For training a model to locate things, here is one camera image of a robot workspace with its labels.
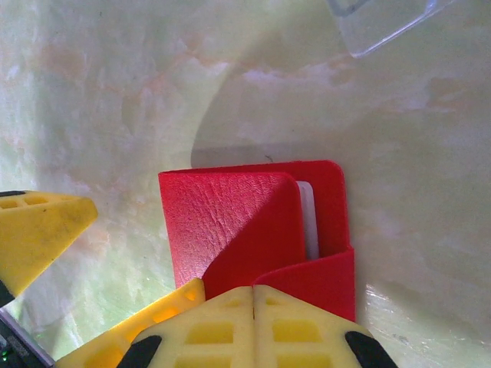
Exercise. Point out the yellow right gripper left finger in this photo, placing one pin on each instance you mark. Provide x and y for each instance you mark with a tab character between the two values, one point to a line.
207	333

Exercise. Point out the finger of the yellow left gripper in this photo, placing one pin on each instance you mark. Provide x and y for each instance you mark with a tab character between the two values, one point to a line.
161	310
38	237

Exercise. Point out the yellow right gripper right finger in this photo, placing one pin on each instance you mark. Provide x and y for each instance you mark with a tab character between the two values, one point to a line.
299	337

